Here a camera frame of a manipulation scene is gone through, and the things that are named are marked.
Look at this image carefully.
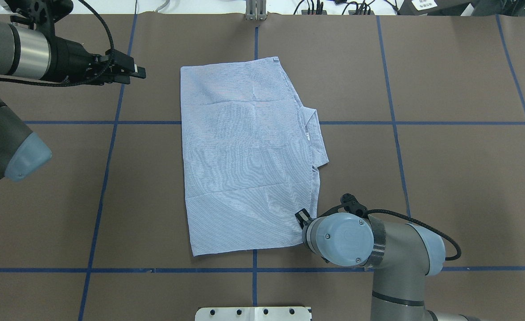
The grey box with label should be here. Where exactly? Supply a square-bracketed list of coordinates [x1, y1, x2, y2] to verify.
[397, 0, 471, 16]

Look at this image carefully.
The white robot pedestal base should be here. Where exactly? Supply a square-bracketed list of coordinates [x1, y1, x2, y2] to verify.
[194, 306, 313, 321]

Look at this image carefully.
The light blue striped shirt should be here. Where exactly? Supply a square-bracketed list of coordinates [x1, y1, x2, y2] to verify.
[180, 57, 328, 256]

